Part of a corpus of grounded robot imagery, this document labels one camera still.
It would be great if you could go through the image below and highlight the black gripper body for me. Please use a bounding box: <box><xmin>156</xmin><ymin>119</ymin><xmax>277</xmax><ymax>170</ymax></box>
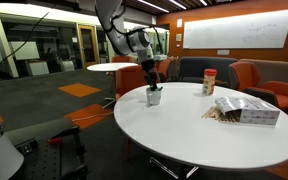
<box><xmin>140</xmin><ymin>59</ymin><xmax>159</xmax><ymax>82</ymax></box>

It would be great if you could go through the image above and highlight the wooden door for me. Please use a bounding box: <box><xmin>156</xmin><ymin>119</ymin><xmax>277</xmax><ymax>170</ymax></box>
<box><xmin>76</xmin><ymin>23</ymin><xmax>101</xmax><ymax>70</ymax></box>

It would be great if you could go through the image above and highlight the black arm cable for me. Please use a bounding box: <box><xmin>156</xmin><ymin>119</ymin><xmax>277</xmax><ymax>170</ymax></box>
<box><xmin>94</xmin><ymin>4</ymin><xmax>166</xmax><ymax>56</ymax></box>

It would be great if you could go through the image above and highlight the small wall plaque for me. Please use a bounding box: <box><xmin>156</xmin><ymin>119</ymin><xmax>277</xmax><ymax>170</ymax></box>
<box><xmin>216</xmin><ymin>49</ymin><xmax>231</xmax><ymax>56</ymax></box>

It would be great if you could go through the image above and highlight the white mug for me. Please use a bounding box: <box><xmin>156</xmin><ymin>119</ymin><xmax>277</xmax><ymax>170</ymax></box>
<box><xmin>145</xmin><ymin>86</ymin><xmax>163</xmax><ymax>107</ymax></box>

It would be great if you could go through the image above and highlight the wooden stir sticks bundle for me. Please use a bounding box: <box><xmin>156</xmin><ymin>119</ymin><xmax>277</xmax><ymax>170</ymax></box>
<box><xmin>201</xmin><ymin>105</ymin><xmax>242</xmax><ymax>123</ymax></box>

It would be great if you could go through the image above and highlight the white cardboard box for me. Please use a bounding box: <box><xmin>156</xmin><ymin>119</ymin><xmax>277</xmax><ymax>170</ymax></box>
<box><xmin>214</xmin><ymin>95</ymin><xmax>281</xmax><ymax>128</ymax></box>

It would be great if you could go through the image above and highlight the orange armchair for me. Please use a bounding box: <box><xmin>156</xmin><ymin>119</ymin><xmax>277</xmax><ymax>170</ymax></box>
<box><xmin>228</xmin><ymin>61</ymin><xmax>288</xmax><ymax>113</ymax></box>
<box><xmin>111</xmin><ymin>55</ymin><xmax>132</xmax><ymax>64</ymax></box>
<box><xmin>156</xmin><ymin>56</ymin><xmax>178</xmax><ymax>83</ymax></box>
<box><xmin>114</xmin><ymin>64</ymin><xmax>162</xmax><ymax>101</ymax></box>

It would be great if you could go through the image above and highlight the white floor cable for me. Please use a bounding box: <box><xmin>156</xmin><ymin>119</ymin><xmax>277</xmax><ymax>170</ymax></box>
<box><xmin>71</xmin><ymin>111</ymin><xmax>115</xmax><ymax>123</ymax></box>

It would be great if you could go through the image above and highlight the dark grey sofa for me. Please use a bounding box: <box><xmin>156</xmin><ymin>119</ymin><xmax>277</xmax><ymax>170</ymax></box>
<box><xmin>178</xmin><ymin>56</ymin><xmax>239</xmax><ymax>84</ymax></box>

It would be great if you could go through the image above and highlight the black clamp orange handle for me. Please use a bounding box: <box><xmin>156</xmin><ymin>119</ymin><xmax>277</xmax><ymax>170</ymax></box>
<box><xmin>47</xmin><ymin>135</ymin><xmax>65</xmax><ymax>145</ymax></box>

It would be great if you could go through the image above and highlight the small standing whiteboard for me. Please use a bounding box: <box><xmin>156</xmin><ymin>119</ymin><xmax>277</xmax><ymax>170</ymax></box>
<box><xmin>8</xmin><ymin>41</ymin><xmax>41</xmax><ymax>61</ymax></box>

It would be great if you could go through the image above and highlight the small white round table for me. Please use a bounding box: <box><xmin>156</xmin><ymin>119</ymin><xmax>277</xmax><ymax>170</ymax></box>
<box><xmin>86</xmin><ymin>62</ymin><xmax>139</xmax><ymax>101</ymax></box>

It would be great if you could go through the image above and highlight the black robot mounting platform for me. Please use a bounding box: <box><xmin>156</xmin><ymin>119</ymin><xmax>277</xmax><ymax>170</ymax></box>
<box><xmin>5</xmin><ymin>117</ymin><xmax>89</xmax><ymax>180</ymax></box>

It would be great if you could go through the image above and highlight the metal table base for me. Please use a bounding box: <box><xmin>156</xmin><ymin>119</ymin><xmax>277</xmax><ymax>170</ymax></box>
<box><xmin>148</xmin><ymin>156</ymin><xmax>200</xmax><ymax>180</ymax></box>

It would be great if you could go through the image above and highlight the white low cabinet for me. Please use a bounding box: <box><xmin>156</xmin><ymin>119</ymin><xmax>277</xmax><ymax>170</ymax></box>
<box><xmin>28</xmin><ymin>60</ymin><xmax>50</xmax><ymax>77</ymax></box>

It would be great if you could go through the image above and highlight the large wall whiteboard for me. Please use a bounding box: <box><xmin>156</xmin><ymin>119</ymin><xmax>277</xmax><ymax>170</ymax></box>
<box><xmin>182</xmin><ymin>8</ymin><xmax>288</xmax><ymax>50</ymax></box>

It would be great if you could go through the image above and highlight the jar with red lid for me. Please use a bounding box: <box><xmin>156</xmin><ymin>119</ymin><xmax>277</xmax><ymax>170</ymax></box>
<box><xmin>201</xmin><ymin>68</ymin><xmax>218</xmax><ymax>97</ymax></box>

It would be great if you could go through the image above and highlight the long black hanging cable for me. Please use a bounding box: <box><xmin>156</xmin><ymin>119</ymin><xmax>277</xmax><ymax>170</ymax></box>
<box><xmin>0</xmin><ymin>10</ymin><xmax>51</xmax><ymax>78</ymax></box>

